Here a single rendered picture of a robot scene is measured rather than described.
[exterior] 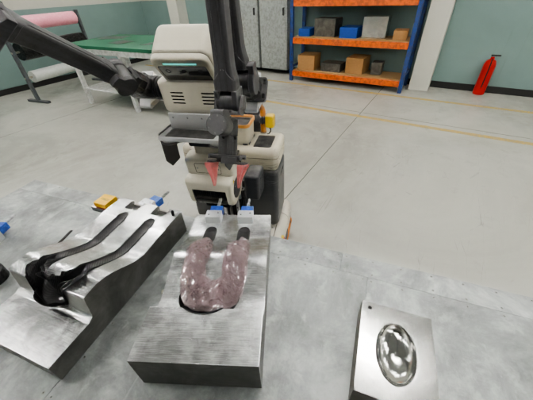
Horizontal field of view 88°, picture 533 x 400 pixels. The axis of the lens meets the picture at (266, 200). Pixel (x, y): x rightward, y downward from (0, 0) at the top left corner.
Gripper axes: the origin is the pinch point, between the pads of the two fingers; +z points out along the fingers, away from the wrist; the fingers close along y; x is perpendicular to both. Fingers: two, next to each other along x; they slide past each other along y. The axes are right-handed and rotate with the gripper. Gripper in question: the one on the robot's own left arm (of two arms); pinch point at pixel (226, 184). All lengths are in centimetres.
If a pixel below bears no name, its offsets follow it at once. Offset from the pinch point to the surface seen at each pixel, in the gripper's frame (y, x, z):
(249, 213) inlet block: 6.2, 6.0, 10.0
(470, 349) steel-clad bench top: 66, -16, 30
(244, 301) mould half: 13.2, -21.7, 25.0
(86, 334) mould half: -22, -32, 34
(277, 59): -83, 517, -184
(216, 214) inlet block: -4.3, 3.5, 11.1
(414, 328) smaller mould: 52, -21, 25
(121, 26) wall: -488, 577, -275
